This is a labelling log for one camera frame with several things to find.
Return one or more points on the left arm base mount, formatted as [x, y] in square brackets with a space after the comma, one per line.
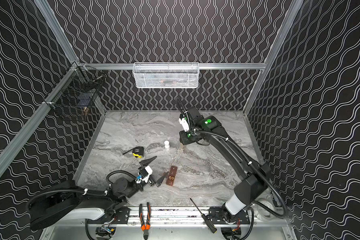
[120, 216]

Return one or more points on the white pill bottle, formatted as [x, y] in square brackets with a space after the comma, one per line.
[167, 144]

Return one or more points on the black screwdriver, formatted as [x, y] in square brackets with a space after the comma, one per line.
[207, 221]

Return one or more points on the yellow black tape measure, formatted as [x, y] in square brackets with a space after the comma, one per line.
[138, 152]

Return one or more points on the orange handled pliers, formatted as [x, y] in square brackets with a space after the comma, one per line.
[145, 223]

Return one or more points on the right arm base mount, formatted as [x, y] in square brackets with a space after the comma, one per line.
[221, 216]

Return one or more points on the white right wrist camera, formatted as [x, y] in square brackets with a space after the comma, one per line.
[184, 123]

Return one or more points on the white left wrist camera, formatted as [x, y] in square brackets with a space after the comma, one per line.
[144, 175]

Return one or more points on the clear tape roll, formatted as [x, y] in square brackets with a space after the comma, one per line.
[261, 213]

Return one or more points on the brown pill organizer box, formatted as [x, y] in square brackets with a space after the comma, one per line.
[172, 175]

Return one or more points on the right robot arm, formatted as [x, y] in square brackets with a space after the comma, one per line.
[255, 177]

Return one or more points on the white wire mesh basket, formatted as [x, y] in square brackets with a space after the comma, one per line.
[166, 75]

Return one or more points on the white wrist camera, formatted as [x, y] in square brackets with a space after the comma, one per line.
[184, 123]
[144, 175]

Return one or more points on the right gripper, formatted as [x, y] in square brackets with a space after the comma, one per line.
[187, 114]

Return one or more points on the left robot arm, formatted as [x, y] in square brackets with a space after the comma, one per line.
[69, 200]

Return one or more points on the black wire basket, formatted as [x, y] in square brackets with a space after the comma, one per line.
[76, 100]

